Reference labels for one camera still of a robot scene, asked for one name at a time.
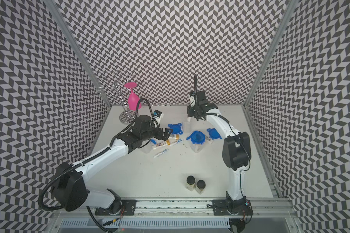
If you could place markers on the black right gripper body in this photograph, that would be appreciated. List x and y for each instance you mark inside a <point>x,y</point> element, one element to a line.
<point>192,111</point>

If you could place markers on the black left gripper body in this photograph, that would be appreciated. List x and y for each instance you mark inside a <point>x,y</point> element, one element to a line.
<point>157,133</point>

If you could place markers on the white tube gold cap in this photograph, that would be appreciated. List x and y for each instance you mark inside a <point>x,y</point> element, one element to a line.
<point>174,136</point>
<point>162,144</point>

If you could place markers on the small toothpaste tube front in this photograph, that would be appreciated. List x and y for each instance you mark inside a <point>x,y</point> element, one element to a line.
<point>161,153</point>

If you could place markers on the blue lid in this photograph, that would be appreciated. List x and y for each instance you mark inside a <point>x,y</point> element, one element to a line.
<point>176,128</point>
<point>197,137</point>
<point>213,133</point>

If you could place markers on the tall clear container back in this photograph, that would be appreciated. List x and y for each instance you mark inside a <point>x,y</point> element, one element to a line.
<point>187,125</point>

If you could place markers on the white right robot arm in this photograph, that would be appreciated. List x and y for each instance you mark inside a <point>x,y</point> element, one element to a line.
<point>236,151</point>

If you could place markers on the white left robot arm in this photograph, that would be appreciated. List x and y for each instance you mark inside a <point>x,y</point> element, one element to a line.
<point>70,188</point>

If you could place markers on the clear container lying open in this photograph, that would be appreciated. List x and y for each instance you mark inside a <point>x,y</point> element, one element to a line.
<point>147,147</point>

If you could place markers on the white tube gold cap back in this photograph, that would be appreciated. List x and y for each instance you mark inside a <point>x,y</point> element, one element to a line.
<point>174,136</point>

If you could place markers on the pink plastic wine glass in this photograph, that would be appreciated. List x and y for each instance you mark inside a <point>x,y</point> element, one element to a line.
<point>133,98</point>

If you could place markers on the black cap jar left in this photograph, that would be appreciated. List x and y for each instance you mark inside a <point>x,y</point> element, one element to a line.
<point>190,183</point>

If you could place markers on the black cap jar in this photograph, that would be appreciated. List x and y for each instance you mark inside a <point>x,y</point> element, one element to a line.
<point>200,186</point>
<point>190,183</point>

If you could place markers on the black cap jar right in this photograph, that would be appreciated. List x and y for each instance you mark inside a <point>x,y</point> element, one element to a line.
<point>200,186</point>

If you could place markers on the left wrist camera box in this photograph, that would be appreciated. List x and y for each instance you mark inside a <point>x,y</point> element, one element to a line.
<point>158,116</point>

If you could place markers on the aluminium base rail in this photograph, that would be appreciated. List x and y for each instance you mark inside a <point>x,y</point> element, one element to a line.
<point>261,215</point>

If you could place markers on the aluminium right corner post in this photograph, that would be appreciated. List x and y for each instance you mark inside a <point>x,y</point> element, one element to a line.
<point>271,50</point>

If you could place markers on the aluminium corner post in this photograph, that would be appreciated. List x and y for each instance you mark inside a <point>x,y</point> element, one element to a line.
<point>271,50</point>
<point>54,11</point>

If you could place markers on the aluminium left corner post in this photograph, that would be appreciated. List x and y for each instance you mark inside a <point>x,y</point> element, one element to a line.
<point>54,11</point>

